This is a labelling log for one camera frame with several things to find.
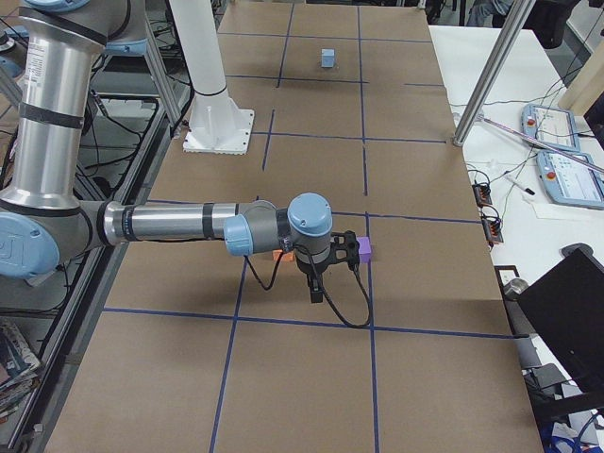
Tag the aluminium frame post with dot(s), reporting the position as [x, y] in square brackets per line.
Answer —
[503, 45]

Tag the teach pendant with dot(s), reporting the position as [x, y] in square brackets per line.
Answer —
[570, 183]
[555, 127]

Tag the black marker pen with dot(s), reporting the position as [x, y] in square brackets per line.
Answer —
[515, 182]

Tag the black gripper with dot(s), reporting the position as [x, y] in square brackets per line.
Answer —
[314, 272]

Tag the stack of magazines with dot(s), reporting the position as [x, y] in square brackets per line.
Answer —
[19, 368]

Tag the lower teach pendant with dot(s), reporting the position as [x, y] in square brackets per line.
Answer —
[570, 183]

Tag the light blue foam block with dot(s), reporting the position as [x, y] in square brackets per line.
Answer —
[328, 58]

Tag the black monitor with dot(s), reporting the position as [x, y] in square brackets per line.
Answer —
[565, 308]

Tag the upper teach pendant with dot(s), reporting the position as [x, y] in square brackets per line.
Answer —
[555, 127]

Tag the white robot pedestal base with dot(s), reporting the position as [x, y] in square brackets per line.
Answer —
[216, 124]

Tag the purple foam block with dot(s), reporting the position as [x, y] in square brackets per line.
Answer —
[365, 249]

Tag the orange foam block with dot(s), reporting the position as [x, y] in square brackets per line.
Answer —
[283, 256]

